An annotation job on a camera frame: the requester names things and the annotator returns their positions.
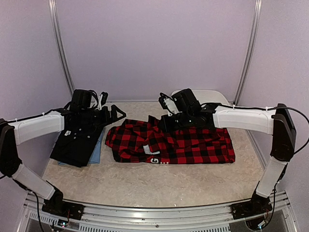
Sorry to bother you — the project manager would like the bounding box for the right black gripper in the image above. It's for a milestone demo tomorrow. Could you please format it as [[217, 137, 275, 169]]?
[[157, 110, 194, 133]]

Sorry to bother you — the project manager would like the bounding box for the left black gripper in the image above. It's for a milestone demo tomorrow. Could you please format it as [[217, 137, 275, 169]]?
[[80, 104, 126, 129]]

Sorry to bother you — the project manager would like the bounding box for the red black plaid shirt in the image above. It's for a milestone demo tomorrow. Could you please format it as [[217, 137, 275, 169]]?
[[105, 116, 236, 165]]

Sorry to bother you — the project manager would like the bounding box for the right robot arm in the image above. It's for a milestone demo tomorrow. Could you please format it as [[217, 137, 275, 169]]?
[[158, 88, 296, 215]]

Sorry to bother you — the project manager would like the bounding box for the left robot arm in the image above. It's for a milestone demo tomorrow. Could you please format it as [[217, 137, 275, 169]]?
[[0, 89, 126, 215]]

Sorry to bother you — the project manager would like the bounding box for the black folded shirt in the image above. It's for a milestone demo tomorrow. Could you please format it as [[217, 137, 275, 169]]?
[[50, 123, 104, 167]]

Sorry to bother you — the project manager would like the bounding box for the light blue folded shirt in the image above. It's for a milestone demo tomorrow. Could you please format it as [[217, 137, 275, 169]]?
[[57, 130, 107, 167]]

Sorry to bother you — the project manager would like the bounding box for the white plastic tub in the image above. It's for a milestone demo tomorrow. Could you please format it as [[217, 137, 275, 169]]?
[[171, 88, 230, 105]]

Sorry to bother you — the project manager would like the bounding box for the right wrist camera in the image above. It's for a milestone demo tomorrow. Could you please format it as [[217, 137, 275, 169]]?
[[158, 92, 178, 115]]

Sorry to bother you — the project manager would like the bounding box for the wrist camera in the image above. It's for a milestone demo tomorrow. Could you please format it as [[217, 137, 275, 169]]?
[[98, 92, 108, 110], [158, 92, 178, 115]]

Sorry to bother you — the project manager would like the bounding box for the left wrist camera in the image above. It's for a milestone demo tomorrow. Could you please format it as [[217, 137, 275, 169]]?
[[98, 92, 108, 110]]

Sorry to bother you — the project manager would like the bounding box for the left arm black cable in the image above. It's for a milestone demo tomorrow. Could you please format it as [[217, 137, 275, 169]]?
[[14, 89, 102, 121]]

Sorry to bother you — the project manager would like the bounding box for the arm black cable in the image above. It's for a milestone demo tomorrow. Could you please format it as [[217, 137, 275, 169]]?
[[200, 102, 309, 155], [14, 89, 102, 121]]

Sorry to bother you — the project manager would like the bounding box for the front aluminium rail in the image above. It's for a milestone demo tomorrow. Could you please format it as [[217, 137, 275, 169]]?
[[21, 198, 297, 232]]

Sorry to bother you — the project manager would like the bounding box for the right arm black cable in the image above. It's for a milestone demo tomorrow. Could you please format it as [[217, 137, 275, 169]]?
[[200, 102, 309, 155]]

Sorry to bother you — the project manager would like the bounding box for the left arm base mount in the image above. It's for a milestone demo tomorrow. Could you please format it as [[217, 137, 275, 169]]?
[[42, 200, 84, 220]]

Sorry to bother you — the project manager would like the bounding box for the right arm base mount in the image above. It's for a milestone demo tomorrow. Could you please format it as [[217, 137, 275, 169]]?
[[231, 199, 273, 220]]

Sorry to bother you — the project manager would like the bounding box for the left aluminium frame post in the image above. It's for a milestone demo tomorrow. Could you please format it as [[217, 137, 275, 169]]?
[[48, 0, 75, 96]]

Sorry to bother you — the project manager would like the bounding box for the aluminium frame post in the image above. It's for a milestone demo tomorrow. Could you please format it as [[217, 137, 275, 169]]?
[[48, 0, 75, 96], [233, 0, 263, 107]]

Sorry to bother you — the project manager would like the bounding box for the right aluminium frame post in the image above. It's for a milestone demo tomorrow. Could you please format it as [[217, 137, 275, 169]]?
[[233, 0, 263, 107]]

